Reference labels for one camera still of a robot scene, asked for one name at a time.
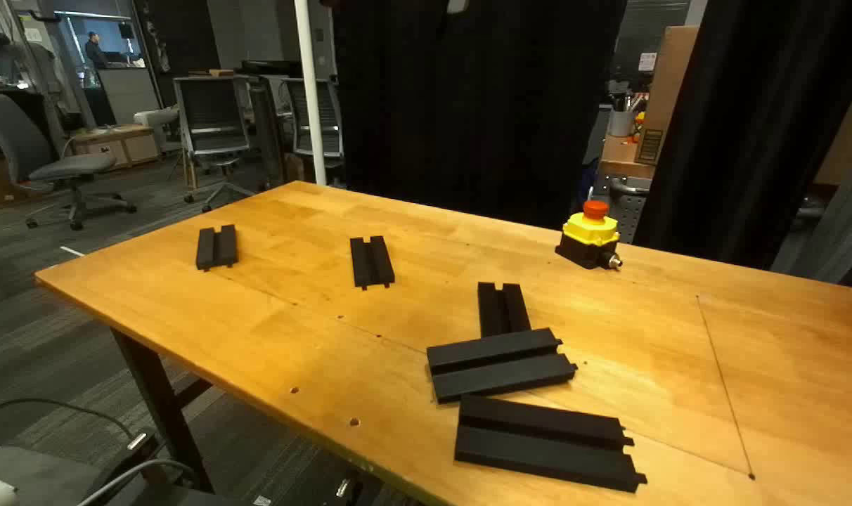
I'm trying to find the base long black track piece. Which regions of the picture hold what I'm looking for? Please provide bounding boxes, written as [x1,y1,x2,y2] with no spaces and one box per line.
[479,281,531,336]

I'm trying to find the mesh back office chair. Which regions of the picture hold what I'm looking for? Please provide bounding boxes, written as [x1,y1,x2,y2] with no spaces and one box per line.
[175,76,249,211]

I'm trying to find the grey office chair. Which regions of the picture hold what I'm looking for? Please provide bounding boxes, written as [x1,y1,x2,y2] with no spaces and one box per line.
[0,94,137,231]

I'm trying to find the short black track piece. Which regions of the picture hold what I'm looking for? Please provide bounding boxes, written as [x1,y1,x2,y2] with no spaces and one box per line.
[197,224,240,270]
[348,236,397,290]

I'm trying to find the white vertical pole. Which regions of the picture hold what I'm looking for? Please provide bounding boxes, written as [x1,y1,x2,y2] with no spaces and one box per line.
[293,0,327,184]

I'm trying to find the black curtain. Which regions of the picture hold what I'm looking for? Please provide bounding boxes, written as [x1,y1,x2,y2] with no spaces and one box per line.
[332,0,628,228]

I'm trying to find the wooden table black legs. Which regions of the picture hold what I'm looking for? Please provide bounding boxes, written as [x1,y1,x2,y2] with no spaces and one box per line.
[37,182,852,506]

